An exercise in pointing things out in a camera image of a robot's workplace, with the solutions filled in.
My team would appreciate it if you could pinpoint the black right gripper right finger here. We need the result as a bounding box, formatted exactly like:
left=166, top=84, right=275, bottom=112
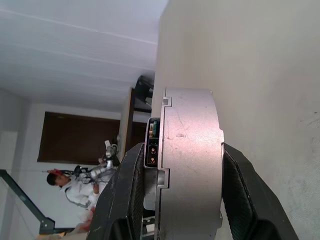
left=219, top=141, right=300, bottom=240

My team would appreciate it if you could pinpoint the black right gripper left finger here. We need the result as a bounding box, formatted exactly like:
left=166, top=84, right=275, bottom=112
left=88, top=142, right=147, bottom=240

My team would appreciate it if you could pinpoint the silver motor lid circuit board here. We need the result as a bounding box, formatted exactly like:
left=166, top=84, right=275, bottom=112
left=141, top=116, right=171, bottom=240

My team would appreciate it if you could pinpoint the silver round motor housing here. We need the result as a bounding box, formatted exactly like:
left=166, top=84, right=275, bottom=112
left=154, top=86, right=225, bottom=240

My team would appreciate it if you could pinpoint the person in white jacket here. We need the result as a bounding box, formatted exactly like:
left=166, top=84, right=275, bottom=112
left=46, top=171, right=107, bottom=227

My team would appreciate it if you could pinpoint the dark wooden cabinet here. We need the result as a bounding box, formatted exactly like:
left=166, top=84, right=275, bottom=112
left=119, top=74, right=155, bottom=161

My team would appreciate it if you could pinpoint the dark brown wall panel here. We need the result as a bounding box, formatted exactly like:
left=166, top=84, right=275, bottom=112
left=37, top=111, right=121, bottom=166

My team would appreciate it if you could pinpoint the black metal frame stand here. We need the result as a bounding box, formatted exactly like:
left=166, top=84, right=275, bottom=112
left=0, top=169, right=56, bottom=231

